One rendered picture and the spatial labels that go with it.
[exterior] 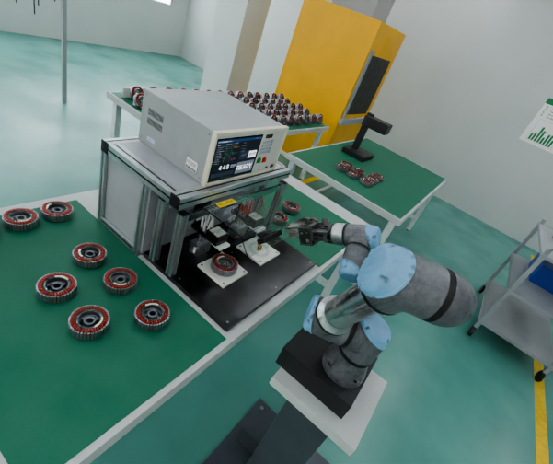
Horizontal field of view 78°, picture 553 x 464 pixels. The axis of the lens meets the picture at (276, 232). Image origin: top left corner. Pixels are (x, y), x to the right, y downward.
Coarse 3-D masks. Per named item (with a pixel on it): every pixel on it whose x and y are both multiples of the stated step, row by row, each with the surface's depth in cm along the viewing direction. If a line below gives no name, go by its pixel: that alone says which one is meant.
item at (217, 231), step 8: (192, 224) 140; (200, 224) 141; (208, 224) 143; (200, 232) 138; (208, 232) 136; (216, 232) 137; (224, 232) 138; (208, 240) 137; (216, 240) 135; (224, 240) 138; (216, 248) 136; (224, 248) 137
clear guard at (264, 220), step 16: (240, 192) 139; (208, 208) 122; (224, 208) 125; (240, 208) 129; (256, 208) 133; (224, 224) 118; (240, 224) 120; (256, 224) 124; (272, 224) 129; (256, 240) 120; (272, 240) 127
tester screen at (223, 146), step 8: (224, 144) 118; (232, 144) 121; (240, 144) 125; (248, 144) 129; (256, 144) 133; (216, 152) 117; (224, 152) 120; (232, 152) 124; (216, 160) 120; (224, 160) 123; (232, 160) 127; (240, 160) 131; (216, 168) 122; (232, 168) 130; (224, 176) 128
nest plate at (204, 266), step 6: (222, 252) 150; (198, 264) 139; (204, 264) 140; (204, 270) 137; (210, 270) 138; (240, 270) 144; (210, 276) 136; (216, 276) 137; (222, 276) 138; (228, 276) 139; (234, 276) 140; (240, 276) 141; (216, 282) 135; (222, 282) 135; (228, 282) 136
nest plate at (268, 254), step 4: (240, 244) 159; (240, 248) 157; (268, 248) 164; (272, 248) 165; (244, 252) 156; (260, 252) 159; (264, 252) 160; (268, 252) 161; (272, 252) 162; (276, 252) 163; (252, 256) 155; (256, 256) 156; (260, 256) 157; (264, 256) 158; (268, 256) 159; (272, 256) 160; (276, 256) 162; (252, 260) 154; (256, 260) 153; (260, 260) 154; (264, 260) 155; (268, 260) 156; (260, 264) 152
